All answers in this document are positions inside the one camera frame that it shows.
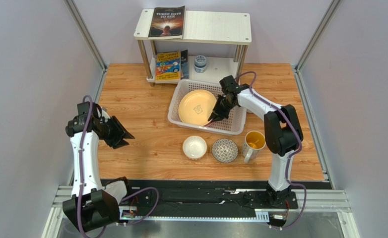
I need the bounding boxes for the dark blue book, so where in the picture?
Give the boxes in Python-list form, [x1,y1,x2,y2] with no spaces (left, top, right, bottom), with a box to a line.
[181,50,189,79]

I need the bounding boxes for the patterned mug yellow inside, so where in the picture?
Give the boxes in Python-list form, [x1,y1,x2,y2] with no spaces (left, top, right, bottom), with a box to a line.
[241,131,266,163]

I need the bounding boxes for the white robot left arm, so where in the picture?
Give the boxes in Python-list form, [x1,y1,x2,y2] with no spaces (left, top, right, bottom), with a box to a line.
[63,101,134,233]

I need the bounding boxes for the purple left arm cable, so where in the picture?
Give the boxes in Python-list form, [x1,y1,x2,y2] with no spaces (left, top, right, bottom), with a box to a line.
[76,95,160,238]

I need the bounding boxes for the white two-tier shelf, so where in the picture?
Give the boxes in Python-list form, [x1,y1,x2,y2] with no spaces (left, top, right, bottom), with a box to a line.
[133,9,252,86]

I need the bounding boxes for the grey patterned bowl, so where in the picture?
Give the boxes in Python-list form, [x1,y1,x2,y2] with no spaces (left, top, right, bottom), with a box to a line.
[211,138,239,163]

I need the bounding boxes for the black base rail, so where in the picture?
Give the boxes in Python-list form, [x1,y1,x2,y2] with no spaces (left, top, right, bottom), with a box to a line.
[70,178,299,229]

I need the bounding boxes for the pink plate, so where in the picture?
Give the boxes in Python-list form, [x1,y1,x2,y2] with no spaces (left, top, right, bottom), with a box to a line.
[204,121,214,127]

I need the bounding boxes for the yellow plate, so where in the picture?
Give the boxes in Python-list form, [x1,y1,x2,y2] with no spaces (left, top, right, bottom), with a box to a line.
[178,89,217,126]

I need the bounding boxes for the white plastic basket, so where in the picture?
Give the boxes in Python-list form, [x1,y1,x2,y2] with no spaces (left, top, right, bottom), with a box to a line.
[168,79,247,136]

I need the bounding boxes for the white striped bowl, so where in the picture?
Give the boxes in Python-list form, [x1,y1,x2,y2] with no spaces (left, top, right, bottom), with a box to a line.
[182,136,207,160]

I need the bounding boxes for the blue white ceramic jar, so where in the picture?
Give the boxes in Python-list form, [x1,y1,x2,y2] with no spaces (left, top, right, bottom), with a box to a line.
[194,55,207,73]

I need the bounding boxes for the yellow treehouse book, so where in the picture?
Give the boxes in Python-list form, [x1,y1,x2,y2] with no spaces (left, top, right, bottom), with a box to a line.
[155,51,182,82]

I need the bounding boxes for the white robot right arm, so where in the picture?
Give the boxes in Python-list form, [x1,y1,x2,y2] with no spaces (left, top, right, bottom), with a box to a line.
[208,75,303,200]

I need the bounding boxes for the dark Three Days book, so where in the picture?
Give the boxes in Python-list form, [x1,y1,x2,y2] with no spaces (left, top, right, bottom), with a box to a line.
[148,6,186,39]

